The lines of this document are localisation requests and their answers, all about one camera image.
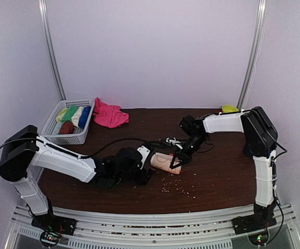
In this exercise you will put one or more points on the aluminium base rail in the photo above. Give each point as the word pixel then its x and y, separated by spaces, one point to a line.
pixel 209 229

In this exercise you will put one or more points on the aluminium frame post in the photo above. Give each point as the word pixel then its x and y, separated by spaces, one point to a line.
pixel 254 52
pixel 49 43

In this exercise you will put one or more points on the pink towel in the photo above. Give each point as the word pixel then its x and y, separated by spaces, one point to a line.
pixel 109 116

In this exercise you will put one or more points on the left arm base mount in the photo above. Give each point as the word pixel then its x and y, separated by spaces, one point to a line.
pixel 56 224

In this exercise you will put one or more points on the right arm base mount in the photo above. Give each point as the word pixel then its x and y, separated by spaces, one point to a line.
pixel 246 224

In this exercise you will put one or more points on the left circuit board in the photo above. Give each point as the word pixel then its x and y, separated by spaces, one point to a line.
pixel 49 239

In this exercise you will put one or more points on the dark red rolled towel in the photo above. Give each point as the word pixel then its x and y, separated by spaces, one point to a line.
pixel 67 128

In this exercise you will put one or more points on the orange bunny pattern towel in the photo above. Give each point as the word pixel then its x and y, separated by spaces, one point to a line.
pixel 162 161

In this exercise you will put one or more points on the right aluminium frame post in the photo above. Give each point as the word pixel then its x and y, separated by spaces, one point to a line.
pixel 254 52

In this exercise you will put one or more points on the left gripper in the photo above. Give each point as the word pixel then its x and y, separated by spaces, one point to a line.
pixel 144 179

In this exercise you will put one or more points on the yellow rolled towel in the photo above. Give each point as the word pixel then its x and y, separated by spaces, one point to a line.
pixel 61 116

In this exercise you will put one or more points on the right circuit board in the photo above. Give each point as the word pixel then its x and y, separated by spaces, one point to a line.
pixel 259 239

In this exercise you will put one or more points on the lime green bowl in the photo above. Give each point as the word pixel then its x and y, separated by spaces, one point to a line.
pixel 229 109

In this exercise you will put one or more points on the blue rolled towel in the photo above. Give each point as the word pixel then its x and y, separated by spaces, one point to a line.
pixel 84 116

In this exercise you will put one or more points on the left aluminium frame post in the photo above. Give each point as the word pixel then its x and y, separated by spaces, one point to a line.
pixel 49 43

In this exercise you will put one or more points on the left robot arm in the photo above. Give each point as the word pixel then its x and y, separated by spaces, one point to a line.
pixel 28 148

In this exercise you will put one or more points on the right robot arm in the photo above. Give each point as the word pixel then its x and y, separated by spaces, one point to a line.
pixel 260 144

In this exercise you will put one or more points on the cream rolled towel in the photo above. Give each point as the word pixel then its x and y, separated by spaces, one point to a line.
pixel 76 117

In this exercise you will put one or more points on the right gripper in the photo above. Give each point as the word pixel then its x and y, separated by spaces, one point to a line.
pixel 184 157

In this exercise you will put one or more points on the circuit board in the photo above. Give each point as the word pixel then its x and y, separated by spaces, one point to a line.
pixel 49 239
pixel 259 239

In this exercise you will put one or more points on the white plastic basket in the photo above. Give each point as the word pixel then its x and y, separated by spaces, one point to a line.
pixel 51 128

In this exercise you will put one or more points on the green rolled towel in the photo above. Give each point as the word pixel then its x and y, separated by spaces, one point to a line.
pixel 69 113

